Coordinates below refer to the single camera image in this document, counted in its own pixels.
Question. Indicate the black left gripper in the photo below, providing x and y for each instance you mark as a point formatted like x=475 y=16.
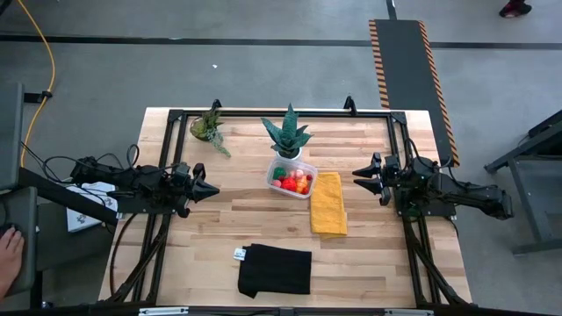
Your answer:
x=184 y=186

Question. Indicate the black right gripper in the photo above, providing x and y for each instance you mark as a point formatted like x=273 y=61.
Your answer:
x=388 y=175

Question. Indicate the yellow cloth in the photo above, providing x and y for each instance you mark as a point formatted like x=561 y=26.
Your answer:
x=327 y=206

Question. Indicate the orange toy produce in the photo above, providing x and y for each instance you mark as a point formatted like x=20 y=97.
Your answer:
x=302 y=183

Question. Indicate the green toy pepper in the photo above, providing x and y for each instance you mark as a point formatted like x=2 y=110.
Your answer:
x=279 y=172

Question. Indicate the clear plastic tupperware container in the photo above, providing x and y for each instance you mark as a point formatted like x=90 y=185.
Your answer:
x=292 y=166

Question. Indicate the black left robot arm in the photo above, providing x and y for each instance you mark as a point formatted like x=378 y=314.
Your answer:
x=140 y=182

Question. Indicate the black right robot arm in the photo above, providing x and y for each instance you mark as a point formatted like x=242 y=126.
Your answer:
x=461 y=188

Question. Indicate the succulent plant in dark pot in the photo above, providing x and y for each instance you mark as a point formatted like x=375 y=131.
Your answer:
x=203 y=127

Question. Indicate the white cloth tag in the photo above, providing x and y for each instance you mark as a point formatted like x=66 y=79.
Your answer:
x=239 y=253

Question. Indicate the snake plant in white pot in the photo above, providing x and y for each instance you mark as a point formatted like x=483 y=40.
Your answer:
x=287 y=136

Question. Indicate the black folded cloth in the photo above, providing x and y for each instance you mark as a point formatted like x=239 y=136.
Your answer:
x=272 y=272

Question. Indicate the black floor mat striped edges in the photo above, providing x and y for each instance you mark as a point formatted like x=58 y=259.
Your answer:
x=404 y=66

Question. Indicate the white box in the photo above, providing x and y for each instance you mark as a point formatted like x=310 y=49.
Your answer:
x=81 y=219

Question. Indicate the black diagonal stand beam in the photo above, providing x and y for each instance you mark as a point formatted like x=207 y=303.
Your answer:
x=57 y=195

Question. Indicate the grey metal side table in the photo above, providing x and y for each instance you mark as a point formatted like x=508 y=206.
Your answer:
x=527 y=148

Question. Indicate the grey desk panel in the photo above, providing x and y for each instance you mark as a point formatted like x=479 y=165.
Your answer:
x=28 y=228
x=11 y=131

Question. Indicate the person's hand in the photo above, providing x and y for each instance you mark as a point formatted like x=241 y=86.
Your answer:
x=9 y=263

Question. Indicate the person's foot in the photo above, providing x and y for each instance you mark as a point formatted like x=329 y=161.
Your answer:
x=514 y=9

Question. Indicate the black metal table frame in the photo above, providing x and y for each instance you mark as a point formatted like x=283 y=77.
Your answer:
x=246 y=113

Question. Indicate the silver metal bracket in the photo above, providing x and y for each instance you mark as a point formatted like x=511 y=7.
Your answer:
x=408 y=312
x=162 y=311

